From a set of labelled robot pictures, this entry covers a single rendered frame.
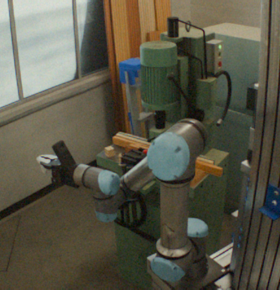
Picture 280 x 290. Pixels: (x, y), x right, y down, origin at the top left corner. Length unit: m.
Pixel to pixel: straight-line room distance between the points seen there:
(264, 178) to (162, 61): 0.83
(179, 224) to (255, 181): 0.28
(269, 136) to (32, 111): 2.27
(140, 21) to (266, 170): 2.64
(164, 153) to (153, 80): 0.85
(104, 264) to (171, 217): 1.63
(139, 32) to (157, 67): 1.86
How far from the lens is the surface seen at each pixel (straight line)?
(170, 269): 1.30
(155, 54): 1.83
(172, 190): 1.14
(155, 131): 2.02
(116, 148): 2.23
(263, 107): 1.18
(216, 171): 1.97
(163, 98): 1.90
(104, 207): 1.36
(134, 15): 3.64
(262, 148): 1.23
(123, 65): 2.89
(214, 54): 2.08
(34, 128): 3.23
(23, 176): 3.31
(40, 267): 2.84
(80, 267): 2.79
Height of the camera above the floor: 1.94
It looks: 27 degrees down
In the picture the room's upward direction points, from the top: 2 degrees counter-clockwise
